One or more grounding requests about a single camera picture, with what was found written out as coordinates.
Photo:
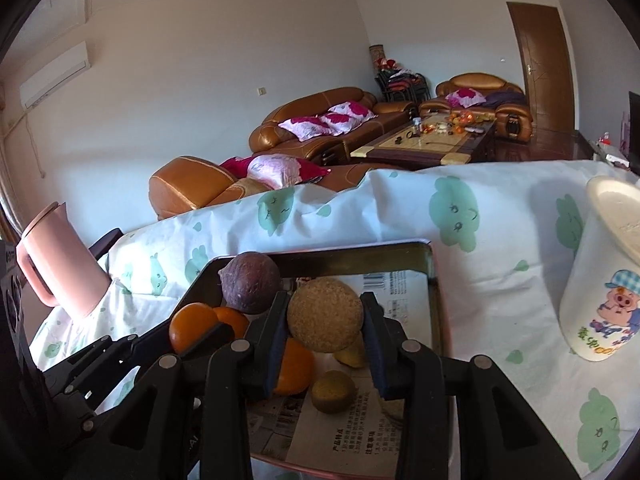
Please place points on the pale pink floral pillow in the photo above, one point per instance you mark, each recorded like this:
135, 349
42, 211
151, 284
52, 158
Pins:
280, 170

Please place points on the wooden coffee table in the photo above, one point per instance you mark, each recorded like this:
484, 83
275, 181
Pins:
415, 150

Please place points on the small orange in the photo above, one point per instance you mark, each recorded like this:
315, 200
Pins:
235, 320

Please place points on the long brown leather sofa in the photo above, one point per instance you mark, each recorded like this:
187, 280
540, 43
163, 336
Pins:
295, 145

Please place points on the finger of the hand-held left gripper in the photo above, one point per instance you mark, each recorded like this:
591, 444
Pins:
212, 337

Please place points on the pink plastic pitcher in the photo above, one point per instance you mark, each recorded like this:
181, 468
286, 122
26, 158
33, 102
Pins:
65, 270

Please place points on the white wall air conditioner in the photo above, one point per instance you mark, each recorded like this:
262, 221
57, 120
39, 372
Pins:
55, 75

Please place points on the smooth bright orange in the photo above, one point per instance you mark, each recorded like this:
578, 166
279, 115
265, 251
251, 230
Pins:
190, 325

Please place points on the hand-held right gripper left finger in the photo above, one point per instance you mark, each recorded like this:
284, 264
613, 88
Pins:
274, 360

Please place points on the black television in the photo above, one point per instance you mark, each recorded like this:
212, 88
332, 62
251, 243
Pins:
634, 135

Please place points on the red pillow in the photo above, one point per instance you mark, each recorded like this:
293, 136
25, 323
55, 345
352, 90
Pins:
234, 166

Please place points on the small olive-brown round fruit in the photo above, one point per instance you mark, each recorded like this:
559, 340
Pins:
334, 392

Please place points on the large dark orange mandarin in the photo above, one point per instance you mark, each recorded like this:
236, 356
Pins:
297, 370

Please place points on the dark wooden television cabinet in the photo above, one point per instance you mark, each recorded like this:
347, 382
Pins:
585, 147

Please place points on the short brown leather sofa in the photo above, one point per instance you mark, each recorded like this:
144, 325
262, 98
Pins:
515, 112

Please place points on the round tan rough fruit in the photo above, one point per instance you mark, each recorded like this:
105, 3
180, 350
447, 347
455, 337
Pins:
325, 315

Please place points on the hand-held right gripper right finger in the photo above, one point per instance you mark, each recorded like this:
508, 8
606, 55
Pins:
376, 360

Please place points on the small yellow-brown fruit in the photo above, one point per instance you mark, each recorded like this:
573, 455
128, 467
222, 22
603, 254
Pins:
352, 357

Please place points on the tall patterned vase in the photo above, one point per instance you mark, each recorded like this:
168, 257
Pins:
376, 52

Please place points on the metal tin with pink print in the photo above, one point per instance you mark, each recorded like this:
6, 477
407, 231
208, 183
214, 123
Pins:
400, 290

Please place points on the brown leather armchair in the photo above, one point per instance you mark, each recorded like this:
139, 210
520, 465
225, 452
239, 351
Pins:
185, 185

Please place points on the purple radish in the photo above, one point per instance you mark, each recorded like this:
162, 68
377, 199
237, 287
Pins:
250, 282

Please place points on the pile of oranges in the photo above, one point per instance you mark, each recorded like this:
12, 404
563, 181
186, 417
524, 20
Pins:
467, 118

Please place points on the stacked dark chairs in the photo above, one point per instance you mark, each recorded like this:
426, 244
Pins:
405, 87

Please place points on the white cup with cartoon pig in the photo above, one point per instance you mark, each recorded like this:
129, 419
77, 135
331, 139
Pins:
595, 270

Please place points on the glass jar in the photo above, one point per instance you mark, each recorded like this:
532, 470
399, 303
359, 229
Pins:
416, 125

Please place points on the brown wooden door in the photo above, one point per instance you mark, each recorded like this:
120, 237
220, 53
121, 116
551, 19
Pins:
542, 65

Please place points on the dark chair back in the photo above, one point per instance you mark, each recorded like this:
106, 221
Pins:
105, 245

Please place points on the white cloud-print table cloth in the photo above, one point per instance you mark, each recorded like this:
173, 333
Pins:
500, 260

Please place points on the purple blanket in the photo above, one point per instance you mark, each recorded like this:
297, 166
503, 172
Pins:
505, 99

